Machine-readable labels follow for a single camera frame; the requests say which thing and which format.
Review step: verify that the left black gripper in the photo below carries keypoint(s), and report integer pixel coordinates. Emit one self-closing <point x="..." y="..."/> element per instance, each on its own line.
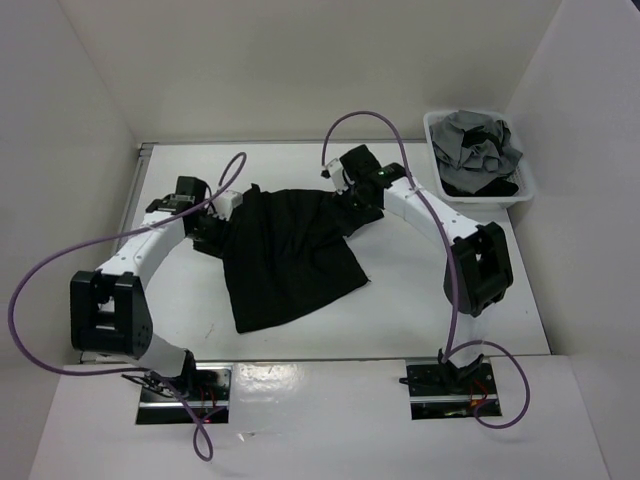
<point x="215" y="248"/>

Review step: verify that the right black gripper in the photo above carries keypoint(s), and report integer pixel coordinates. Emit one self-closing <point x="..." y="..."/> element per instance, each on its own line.
<point x="373" y="210"/>

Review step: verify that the black skirt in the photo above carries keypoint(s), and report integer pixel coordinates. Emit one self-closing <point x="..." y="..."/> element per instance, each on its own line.
<point x="287" y="256"/>

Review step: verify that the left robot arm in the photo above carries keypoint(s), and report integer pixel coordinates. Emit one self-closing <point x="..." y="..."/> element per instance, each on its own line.
<point x="173" y="217"/>

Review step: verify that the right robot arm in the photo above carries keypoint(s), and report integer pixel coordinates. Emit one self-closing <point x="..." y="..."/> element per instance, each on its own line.
<point x="478" y="269"/>

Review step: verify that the black garment in basket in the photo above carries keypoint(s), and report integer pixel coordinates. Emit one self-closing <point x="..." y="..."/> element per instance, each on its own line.
<point x="500" y="189"/>

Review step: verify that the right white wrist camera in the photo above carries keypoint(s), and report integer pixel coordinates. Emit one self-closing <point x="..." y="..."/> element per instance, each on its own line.
<point x="334" y="171"/>

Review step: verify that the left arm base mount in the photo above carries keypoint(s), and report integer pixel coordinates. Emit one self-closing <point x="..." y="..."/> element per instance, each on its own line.
<point x="209" y="399"/>

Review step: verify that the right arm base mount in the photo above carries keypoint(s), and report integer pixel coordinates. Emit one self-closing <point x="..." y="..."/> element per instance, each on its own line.
<point x="444" y="391"/>

